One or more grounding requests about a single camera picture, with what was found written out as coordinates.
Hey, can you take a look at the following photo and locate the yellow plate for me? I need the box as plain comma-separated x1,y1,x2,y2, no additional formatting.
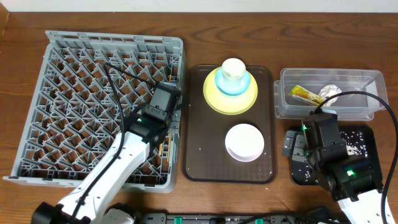
203,67,258,115

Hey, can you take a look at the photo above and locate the black waste tray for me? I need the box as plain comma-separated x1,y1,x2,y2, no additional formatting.
287,124,383,187

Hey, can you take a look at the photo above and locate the brown serving tray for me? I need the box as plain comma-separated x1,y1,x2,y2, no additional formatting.
182,65,277,184

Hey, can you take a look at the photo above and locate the clear plastic bin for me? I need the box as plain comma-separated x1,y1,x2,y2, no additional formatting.
274,68,388,121

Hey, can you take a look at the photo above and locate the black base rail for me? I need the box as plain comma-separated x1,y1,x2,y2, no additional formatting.
105,203,336,224

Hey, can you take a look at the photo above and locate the pile of rice and nuts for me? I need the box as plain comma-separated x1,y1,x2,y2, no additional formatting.
290,131,368,185

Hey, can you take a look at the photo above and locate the grey dishwasher rack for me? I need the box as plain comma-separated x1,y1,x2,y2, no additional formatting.
6,30,186,187

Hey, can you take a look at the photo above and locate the white tissue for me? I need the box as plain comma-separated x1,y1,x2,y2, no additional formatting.
318,85,342,106

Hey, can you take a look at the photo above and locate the yellow green snack wrapper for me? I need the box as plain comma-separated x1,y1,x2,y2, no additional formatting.
289,85,323,106

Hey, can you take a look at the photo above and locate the light blue bowl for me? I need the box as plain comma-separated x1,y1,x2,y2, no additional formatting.
215,68,251,96

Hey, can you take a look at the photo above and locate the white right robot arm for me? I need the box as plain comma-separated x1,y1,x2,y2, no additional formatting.
282,113,395,223

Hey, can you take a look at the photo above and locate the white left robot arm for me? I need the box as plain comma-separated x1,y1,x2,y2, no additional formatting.
31,83,182,223

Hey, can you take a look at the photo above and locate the white paper cup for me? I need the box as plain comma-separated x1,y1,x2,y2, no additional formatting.
221,58,246,79

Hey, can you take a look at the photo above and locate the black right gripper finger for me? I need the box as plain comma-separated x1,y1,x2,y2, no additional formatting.
282,130,299,157
292,134,307,162

